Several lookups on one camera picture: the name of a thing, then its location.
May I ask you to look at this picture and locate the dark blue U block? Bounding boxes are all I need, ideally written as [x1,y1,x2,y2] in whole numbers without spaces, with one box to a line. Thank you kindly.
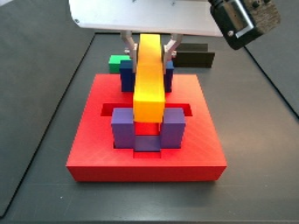
[119,60,174,93]

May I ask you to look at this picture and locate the long yellow bar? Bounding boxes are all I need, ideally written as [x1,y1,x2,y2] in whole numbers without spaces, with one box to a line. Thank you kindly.
[134,34,166,123]

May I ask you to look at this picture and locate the red slotted board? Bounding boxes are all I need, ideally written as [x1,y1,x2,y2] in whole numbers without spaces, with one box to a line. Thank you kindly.
[67,74,227,182]

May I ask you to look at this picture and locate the purple U block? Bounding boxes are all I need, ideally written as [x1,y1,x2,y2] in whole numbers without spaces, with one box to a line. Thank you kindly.
[111,108,186,152]

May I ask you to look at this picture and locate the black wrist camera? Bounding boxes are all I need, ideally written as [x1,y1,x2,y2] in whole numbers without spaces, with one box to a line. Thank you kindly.
[209,0,281,50]

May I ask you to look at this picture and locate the green stepped block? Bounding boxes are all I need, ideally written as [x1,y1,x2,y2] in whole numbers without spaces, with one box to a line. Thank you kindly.
[108,54,130,74]

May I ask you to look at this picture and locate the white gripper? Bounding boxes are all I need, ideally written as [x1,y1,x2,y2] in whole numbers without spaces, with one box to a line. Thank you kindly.
[70,0,222,70]

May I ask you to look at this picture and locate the black angle bracket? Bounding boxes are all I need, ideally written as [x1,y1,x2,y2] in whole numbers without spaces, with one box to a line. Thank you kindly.
[173,43,215,68]

